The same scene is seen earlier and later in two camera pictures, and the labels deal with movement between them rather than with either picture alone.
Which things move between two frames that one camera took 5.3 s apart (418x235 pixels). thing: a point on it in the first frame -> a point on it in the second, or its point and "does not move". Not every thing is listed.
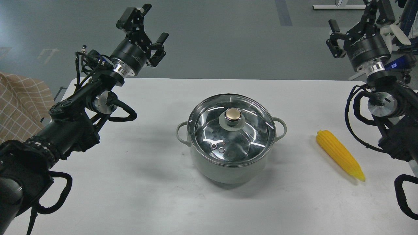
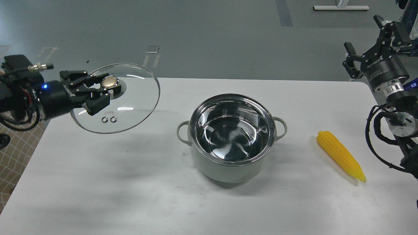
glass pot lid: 232,129 -> 140,92
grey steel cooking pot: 231,136 does not move
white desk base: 341,7 does not move
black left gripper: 130,57 -> 57,98
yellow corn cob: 328,140 does not move
